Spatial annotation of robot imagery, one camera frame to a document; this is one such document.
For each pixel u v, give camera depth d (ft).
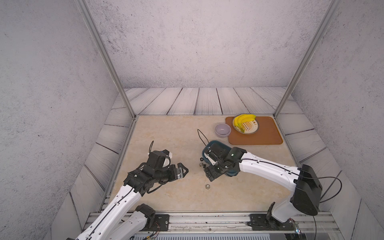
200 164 3.03
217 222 2.44
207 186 2.78
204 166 2.99
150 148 3.47
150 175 1.80
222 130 3.55
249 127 3.67
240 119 3.65
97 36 2.59
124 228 1.78
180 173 2.13
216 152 2.00
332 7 2.30
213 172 2.30
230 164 1.80
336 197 2.09
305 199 1.34
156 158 1.83
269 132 3.64
